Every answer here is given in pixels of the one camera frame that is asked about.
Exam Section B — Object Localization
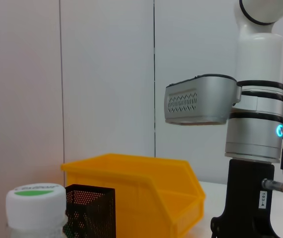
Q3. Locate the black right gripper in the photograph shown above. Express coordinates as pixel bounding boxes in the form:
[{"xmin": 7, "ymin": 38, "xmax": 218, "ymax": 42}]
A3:
[{"xmin": 210, "ymin": 158, "xmax": 280, "ymax": 238}]

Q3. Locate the clear green-label water bottle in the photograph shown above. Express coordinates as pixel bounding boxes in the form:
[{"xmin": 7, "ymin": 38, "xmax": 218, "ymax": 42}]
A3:
[{"xmin": 6, "ymin": 183, "xmax": 67, "ymax": 238}]

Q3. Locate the black mesh pen holder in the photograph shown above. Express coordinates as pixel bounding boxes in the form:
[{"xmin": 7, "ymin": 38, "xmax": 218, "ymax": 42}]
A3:
[{"xmin": 63, "ymin": 183, "xmax": 116, "ymax": 238}]

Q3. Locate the yellow plastic bin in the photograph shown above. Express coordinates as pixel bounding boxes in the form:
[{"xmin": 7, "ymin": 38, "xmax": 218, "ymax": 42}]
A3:
[{"xmin": 61, "ymin": 153, "xmax": 206, "ymax": 238}]

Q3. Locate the right wrist camera housing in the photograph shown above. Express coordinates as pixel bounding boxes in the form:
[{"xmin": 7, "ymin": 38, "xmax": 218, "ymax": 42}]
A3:
[{"xmin": 165, "ymin": 73, "xmax": 242, "ymax": 126}]

